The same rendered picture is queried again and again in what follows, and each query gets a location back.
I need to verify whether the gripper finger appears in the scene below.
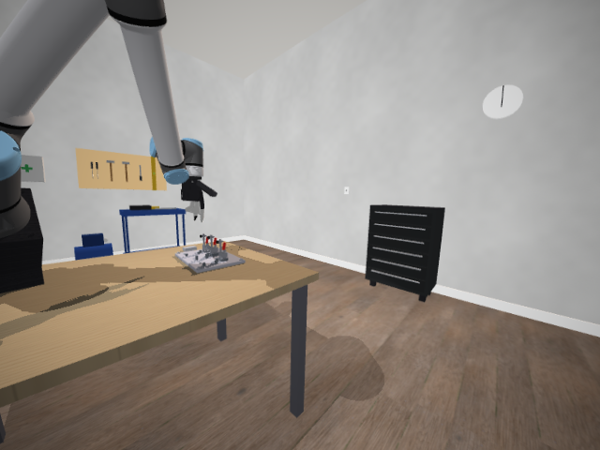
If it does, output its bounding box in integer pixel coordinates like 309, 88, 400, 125
185, 201, 198, 220
190, 194, 204, 222

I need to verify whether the grey toggle clamp with red handle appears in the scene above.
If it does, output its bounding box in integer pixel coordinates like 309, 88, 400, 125
216, 239, 229, 262
200, 233, 210, 252

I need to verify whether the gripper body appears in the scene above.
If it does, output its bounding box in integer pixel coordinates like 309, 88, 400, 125
181, 176, 203, 202

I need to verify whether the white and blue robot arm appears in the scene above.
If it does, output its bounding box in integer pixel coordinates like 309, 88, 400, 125
0, 0, 203, 238

